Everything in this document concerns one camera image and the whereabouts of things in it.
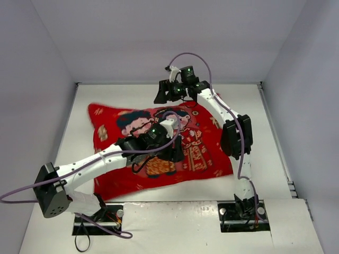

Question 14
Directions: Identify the black cable loop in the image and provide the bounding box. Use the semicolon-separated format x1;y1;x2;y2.
74;222;92;252

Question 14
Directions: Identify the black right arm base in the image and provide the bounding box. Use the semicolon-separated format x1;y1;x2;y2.
217;197;270;233

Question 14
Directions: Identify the white pillow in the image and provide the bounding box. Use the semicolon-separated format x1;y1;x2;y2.
119;176;234;202

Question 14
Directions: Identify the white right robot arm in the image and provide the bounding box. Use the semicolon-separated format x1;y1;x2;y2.
154;66;257;213

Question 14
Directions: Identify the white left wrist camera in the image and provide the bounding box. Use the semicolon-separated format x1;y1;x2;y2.
159;118;180;139

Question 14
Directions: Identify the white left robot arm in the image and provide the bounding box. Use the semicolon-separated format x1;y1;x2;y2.
33;119;183;219

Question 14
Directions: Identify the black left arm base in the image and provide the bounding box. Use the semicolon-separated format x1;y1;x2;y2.
72;194;124;236

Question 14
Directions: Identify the red printed pillowcase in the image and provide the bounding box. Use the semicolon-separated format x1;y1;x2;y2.
87;102;233;201

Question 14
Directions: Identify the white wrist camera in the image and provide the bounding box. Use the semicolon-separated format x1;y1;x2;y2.
165;66;181;83
159;118;180;139

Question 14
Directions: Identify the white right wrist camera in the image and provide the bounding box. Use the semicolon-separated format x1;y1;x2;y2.
165;66;181;83

